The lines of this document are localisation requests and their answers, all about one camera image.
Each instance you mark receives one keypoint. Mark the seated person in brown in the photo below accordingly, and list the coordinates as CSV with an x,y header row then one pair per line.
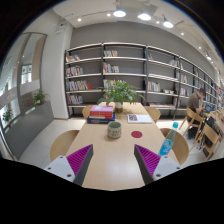
x,y
195,103

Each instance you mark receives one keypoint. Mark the wooden folding chair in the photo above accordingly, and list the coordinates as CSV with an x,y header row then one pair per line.
x,y
193,120
208,140

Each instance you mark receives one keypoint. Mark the wooden chair front right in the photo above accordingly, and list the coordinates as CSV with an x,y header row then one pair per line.
x,y
180,146

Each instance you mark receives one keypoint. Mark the small plant by window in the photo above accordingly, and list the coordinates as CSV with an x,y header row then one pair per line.
x,y
39,97

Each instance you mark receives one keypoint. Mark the grey ceramic cup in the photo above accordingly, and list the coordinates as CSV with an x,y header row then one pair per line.
x,y
114,129

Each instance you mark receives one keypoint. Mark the red round coaster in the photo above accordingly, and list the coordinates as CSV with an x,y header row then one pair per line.
x,y
136,134

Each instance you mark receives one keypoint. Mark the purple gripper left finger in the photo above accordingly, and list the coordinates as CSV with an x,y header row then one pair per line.
x,y
73,167

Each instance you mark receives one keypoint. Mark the small plant lower left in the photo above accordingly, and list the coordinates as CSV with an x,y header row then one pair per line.
x,y
7,116

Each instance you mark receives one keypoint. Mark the clear plastic water bottle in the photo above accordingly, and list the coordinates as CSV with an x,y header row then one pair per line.
x,y
169,140

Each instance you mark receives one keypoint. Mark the large grey bookshelf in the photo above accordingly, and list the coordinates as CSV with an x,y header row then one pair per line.
x,y
162,79

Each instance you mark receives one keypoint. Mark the potted green plant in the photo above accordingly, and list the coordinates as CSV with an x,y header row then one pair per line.
x,y
119,93

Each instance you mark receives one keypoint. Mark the wooden chair back left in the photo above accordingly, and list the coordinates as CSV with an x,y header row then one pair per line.
x,y
86,111

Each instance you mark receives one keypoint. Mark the wooden chair front left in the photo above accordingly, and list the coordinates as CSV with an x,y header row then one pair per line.
x,y
62,143

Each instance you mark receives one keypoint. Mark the ceiling lamp middle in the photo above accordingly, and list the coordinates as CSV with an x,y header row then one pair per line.
x,y
144,16

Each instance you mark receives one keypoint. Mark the wooden chair back right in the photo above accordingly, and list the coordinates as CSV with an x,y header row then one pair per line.
x,y
153,112

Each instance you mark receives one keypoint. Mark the ceiling lamp right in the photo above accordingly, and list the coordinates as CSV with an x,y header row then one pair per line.
x,y
167,24

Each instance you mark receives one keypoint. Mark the wooden folding chair near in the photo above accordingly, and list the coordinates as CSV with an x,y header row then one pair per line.
x,y
208,140

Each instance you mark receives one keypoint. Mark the pink top book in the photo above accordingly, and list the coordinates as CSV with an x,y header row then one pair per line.
x,y
98,108

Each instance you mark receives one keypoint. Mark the red middle book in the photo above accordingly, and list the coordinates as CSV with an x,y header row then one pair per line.
x,y
105,115

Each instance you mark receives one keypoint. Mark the ceiling lamp left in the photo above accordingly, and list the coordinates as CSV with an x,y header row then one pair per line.
x,y
119,13

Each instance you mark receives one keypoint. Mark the wooden folding chair far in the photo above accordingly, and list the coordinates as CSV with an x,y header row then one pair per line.
x,y
193,120

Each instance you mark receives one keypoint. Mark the open magazine on table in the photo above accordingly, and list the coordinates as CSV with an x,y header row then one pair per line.
x,y
135,118

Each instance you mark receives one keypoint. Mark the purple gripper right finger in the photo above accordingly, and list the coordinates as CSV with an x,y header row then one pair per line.
x,y
152,166

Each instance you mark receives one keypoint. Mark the ceiling lamp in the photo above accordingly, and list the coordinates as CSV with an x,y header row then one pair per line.
x,y
167,24
119,13
144,16

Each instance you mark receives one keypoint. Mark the dark blue bottom book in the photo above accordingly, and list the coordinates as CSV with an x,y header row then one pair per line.
x,y
100,120

